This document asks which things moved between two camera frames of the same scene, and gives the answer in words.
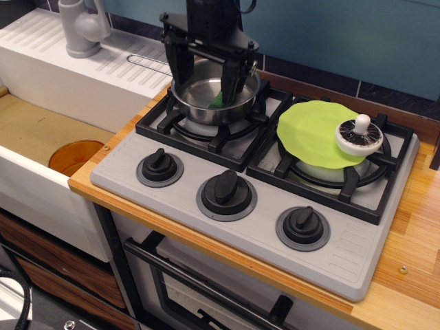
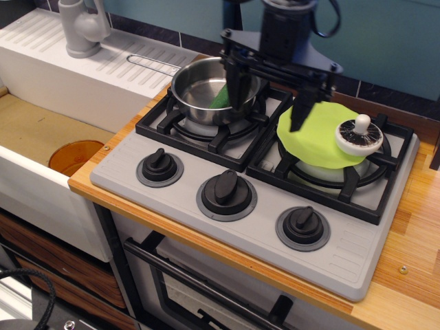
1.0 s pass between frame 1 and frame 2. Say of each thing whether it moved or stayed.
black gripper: moved
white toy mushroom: stayed
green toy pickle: stayed
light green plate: stayed
